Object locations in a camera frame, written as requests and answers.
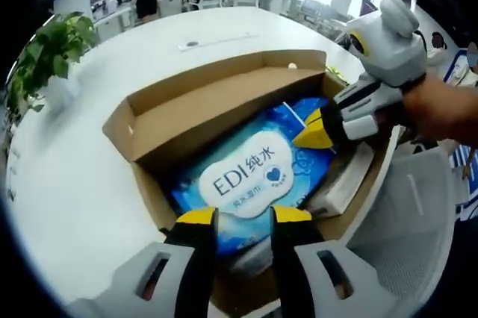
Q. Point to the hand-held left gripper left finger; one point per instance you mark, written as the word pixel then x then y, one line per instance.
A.
pixel 149 280

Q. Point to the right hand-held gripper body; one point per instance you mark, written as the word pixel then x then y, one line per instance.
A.
pixel 392 53

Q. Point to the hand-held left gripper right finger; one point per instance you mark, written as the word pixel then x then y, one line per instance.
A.
pixel 317 280

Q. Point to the blue wet wipes pack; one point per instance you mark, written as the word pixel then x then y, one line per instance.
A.
pixel 242 168

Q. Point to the brown cardboard shoe box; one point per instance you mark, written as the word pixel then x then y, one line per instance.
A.
pixel 224 90

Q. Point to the person's right hand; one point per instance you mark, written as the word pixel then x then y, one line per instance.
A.
pixel 422 109

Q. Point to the grey mesh office chair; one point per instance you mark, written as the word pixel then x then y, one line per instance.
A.
pixel 411 239

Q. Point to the potted green plant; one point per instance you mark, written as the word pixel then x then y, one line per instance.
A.
pixel 56 45

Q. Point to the white office desk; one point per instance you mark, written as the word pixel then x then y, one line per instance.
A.
pixel 114 15

